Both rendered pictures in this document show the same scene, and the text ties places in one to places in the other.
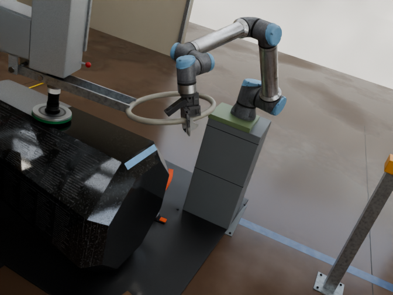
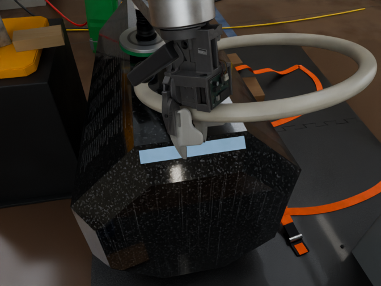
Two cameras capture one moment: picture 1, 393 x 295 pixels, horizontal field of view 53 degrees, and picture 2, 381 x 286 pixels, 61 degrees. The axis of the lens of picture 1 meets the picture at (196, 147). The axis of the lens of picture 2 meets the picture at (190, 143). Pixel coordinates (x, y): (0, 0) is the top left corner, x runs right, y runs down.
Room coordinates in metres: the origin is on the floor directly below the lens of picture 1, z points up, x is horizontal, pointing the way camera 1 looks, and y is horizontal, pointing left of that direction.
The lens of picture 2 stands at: (1.58, -0.27, 1.49)
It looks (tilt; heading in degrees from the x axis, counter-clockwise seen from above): 46 degrees down; 61
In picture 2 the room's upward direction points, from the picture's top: straight up
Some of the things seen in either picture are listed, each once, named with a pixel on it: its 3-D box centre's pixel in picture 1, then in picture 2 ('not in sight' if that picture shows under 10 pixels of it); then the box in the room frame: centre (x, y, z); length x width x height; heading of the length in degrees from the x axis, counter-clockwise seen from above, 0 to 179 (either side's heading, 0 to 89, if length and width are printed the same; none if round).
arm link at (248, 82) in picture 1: (251, 92); not in sight; (2.75, -0.27, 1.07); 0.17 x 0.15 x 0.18; 57
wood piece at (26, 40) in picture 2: not in sight; (39, 38); (1.64, 1.19, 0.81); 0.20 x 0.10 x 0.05; 169
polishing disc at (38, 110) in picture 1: (52, 112); (146, 38); (2.01, 0.85, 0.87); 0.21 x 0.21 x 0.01
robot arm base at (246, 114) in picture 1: (244, 108); not in sight; (2.75, -0.27, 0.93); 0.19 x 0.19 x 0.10
